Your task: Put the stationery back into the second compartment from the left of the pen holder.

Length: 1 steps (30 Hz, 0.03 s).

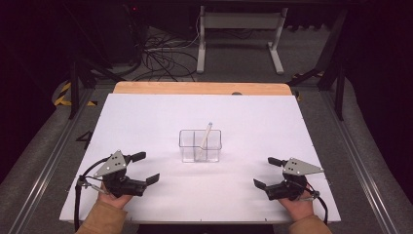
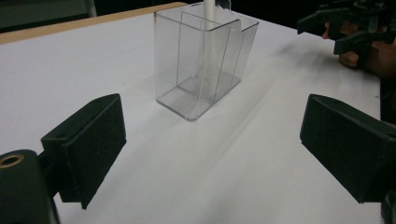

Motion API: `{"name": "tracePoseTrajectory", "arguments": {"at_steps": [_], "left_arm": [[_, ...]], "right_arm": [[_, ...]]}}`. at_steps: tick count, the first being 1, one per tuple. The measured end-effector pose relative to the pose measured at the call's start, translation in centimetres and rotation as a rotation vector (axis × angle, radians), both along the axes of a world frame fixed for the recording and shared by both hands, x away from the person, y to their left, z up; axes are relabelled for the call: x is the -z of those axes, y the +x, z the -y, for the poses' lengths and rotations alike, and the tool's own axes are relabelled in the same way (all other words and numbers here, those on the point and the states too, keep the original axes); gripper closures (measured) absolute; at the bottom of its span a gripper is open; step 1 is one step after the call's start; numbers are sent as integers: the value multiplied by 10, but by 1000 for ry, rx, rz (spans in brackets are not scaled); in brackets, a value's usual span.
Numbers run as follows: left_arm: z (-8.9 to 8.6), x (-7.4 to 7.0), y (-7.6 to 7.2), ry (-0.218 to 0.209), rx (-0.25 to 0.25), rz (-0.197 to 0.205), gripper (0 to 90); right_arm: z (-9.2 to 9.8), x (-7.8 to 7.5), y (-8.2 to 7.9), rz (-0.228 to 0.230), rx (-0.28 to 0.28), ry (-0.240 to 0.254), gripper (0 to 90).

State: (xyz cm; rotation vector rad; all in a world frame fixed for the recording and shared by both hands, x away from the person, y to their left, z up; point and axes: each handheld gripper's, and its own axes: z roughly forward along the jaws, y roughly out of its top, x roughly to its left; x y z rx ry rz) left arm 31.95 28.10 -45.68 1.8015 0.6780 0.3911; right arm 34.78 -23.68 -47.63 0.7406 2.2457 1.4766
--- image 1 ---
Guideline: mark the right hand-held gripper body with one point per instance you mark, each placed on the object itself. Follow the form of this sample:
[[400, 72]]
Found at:
[[297, 167]]

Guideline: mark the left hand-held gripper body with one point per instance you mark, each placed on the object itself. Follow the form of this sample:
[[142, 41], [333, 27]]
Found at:
[[113, 165]]

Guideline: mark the clear acrylic pen holder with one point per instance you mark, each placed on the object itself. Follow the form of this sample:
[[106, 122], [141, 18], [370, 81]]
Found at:
[[186, 146]]

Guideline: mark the white pen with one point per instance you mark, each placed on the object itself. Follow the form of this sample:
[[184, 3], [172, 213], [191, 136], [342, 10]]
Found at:
[[206, 135]]

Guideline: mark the person's left hand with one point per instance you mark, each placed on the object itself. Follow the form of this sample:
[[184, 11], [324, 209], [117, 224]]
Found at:
[[117, 201]]

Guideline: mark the person's right hand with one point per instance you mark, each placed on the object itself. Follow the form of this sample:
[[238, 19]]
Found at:
[[300, 209]]

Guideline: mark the white table cover sheet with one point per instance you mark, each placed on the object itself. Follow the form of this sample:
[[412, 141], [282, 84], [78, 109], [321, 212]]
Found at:
[[259, 130]]

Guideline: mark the yellow black hazard tape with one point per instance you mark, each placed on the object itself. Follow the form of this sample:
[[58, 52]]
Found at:
[[61, 99]]

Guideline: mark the black metal stand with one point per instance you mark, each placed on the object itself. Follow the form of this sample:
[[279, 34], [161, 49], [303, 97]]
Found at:
[[340, 94], [74, 91]]

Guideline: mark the black equipment case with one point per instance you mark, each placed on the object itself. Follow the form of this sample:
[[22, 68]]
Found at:
[[113, 32]]

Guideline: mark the aluminium rail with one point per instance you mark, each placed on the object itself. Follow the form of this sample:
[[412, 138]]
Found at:
[[48, 165], [360, 162]]

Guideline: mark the white metal stand frame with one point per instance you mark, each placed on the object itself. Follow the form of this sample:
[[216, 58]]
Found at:
[[240, 20]]

